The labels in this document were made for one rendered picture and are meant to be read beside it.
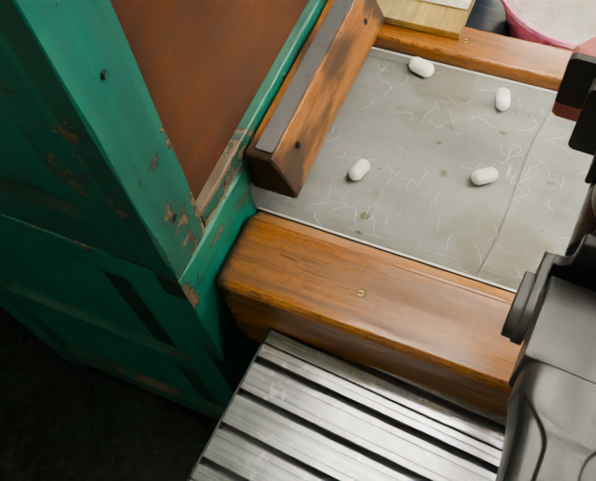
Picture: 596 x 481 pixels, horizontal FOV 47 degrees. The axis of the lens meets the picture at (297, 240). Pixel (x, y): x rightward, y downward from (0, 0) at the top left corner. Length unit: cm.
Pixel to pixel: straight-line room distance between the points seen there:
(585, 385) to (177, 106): 42
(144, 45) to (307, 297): 34
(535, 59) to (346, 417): 52
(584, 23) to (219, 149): 58
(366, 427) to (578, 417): 46
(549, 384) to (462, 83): 64
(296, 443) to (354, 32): 50
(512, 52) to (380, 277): 37
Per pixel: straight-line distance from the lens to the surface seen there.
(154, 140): 60
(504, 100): 94
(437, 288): 78
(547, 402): 39
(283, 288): 78
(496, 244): 84
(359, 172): 87
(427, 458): 82
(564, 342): 41
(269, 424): 83
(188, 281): 75
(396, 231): 84
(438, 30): 99
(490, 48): 99
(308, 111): 81
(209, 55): 68
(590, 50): 52
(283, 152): 78
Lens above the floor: 147
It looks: 61 degrees down
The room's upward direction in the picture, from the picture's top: 12 degrees counter-clockwise
